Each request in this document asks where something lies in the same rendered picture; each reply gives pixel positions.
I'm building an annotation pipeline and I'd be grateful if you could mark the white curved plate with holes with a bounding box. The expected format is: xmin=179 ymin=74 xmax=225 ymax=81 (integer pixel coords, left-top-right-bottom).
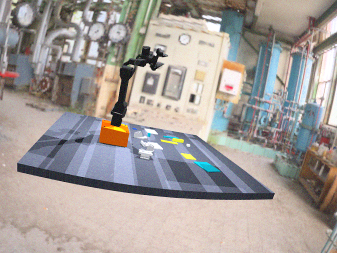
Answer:
xmin=141 ymin=141 xmax=150 ymax=147

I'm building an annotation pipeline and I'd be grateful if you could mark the white housing plate with two round holes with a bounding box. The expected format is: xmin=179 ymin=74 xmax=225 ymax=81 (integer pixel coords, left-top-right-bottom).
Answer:
xmin=138 ymin=149 xmax=153 ymax=156

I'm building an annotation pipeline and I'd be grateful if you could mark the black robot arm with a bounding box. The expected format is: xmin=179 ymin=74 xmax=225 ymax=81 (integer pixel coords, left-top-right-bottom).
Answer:
xmin=110 ymin=46 xmax=155 ymax=127

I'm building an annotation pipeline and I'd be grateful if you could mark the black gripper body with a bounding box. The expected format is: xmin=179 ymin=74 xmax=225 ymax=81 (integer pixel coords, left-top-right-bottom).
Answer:
xmin=148 ymin=48 xmax=164 ymax=71

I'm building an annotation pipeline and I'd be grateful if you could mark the cyan rectangular block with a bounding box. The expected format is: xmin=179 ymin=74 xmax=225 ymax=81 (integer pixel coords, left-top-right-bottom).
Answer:
xmin=194 ymin=161 xmax=221 ymax=172

